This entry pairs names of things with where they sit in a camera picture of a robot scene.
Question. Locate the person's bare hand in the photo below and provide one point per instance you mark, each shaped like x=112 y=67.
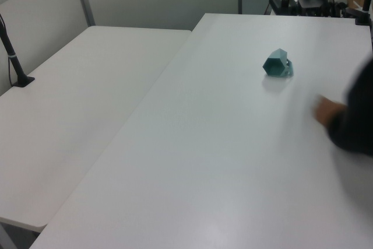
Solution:
x=326 y=112

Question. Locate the person's black sleeved forearm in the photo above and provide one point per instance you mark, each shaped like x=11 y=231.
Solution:
x=354 y=109

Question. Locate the black clamped pole stand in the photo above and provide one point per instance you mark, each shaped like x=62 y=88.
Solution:
x=364 y=10

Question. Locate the black flat box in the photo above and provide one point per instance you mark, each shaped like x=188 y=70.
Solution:
x=311 y=2

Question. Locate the black slab stand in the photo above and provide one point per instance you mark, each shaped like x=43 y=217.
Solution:
x=277 y=2

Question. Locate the black pole stand, white band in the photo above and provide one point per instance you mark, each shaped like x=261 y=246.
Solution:
x=13 y=59

